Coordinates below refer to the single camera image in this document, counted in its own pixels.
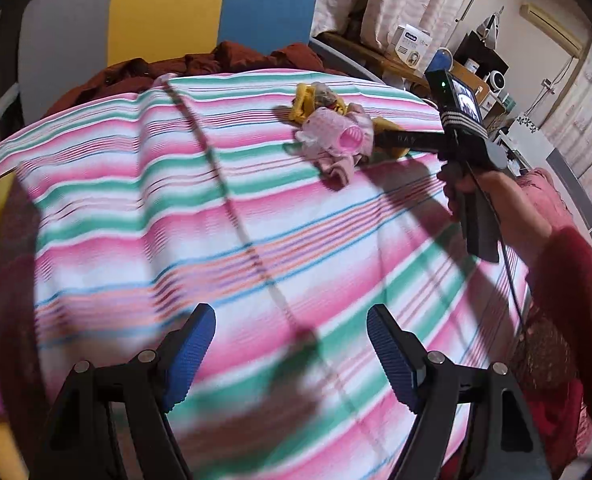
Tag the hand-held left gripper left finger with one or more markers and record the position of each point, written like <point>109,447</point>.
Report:
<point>191,355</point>

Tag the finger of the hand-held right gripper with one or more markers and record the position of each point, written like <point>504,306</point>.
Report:
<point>406,139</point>

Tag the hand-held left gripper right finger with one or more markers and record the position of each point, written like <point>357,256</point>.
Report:
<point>391,360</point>

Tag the person's right forearm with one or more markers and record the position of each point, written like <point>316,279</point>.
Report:
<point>576,285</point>

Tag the person's right hand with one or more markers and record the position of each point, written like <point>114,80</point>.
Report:
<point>506,205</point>

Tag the brown cardboard box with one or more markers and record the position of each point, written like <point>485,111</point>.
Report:
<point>463,67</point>

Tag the blue round object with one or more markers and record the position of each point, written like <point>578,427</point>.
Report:
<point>444,57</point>

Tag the wooden side table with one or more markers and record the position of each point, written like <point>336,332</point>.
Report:
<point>366,55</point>

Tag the white blue carton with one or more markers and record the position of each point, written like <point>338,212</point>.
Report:
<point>411,45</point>

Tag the grey cloth item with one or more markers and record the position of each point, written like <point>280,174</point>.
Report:
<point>323,92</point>

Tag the yellow cloth item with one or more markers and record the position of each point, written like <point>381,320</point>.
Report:
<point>303,102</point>

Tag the black cabinet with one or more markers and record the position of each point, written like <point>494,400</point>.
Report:
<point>476,45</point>

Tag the pink green striped blanket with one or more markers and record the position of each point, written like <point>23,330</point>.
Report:
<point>126,210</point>

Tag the dark red cloth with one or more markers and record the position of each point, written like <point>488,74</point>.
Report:
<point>236,55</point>

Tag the wall air conditioner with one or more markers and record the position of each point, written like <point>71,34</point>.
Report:
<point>551,27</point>

